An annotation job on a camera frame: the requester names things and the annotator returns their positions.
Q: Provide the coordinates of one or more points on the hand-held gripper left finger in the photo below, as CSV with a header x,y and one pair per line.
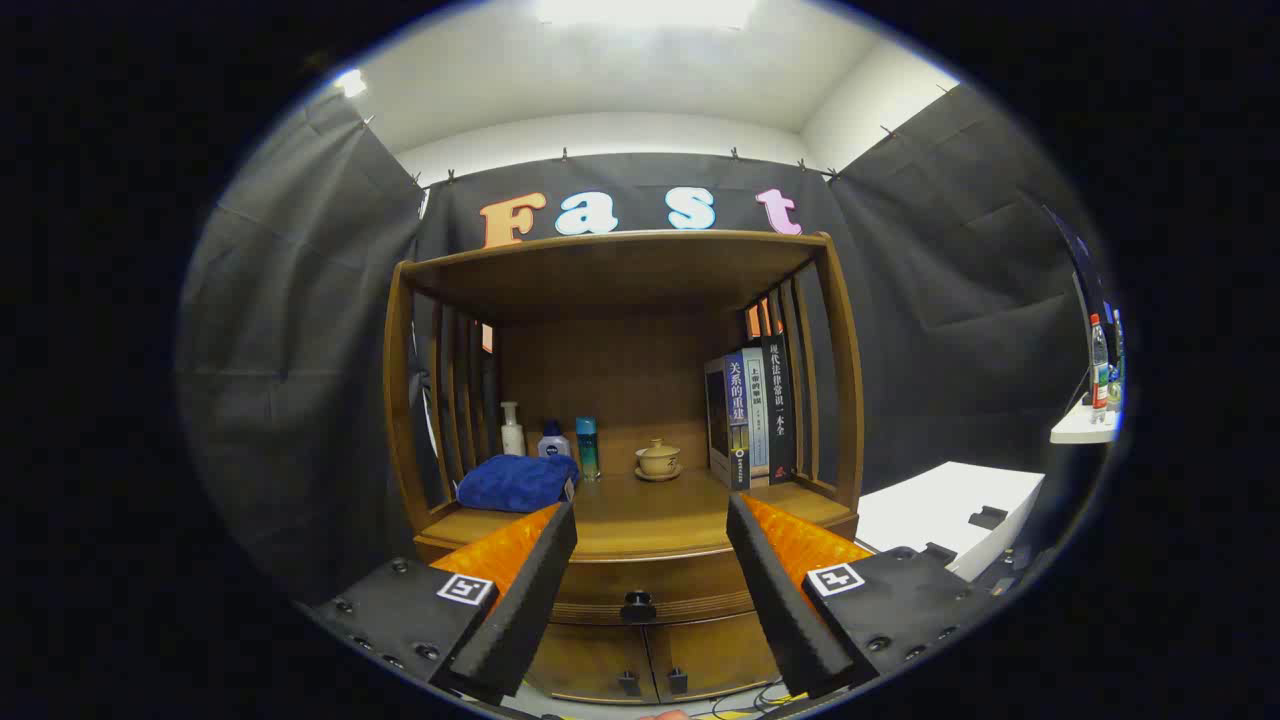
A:
x,y
530,600

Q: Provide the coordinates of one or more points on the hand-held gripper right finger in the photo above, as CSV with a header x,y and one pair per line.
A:
x,y
780,600

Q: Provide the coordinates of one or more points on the wooden drawer with black knob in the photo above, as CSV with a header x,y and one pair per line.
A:
x,y
600,580

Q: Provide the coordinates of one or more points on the wooden cabinet door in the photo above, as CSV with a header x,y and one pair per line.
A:
x,y
715,650
590,660

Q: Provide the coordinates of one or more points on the wooden countertop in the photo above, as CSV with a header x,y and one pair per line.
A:
x,y
650,510

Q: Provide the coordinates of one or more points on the brown wooden cabinet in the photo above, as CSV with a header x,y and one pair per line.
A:
x,y
620,270

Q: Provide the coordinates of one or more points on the folded blue towel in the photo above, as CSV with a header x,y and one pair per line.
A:
x,y
515,483

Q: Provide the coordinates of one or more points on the white bottle with blue cap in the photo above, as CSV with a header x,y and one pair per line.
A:
x,y
553,445

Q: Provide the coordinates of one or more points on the teal blue bottle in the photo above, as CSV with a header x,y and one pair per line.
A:
x,y
588,450

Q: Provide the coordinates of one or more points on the white pump bottle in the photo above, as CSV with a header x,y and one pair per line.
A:
x,y
512,438

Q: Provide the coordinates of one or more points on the beige saucer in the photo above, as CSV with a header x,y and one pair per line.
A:
x,y
658,477

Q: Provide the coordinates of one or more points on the book with blue spine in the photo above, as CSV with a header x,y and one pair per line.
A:
x,y
735,420

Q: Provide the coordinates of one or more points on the beige lidded tea cup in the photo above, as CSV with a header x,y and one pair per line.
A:
x,y
659,458

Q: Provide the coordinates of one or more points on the book with black spine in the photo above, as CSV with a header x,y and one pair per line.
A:
x,y
779,410

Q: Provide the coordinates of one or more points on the book with pale spine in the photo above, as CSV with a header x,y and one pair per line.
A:
x,y
757,410

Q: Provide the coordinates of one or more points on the white side shelf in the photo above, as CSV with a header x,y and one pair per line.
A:
x,y
1080,430

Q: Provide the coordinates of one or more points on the clear water bottle red label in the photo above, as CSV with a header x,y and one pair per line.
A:
x,y
1099,370

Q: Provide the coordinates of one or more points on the green bottle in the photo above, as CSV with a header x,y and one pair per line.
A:
x,y
1116,375

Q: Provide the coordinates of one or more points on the ceiling light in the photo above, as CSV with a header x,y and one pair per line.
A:
x,y
645,10

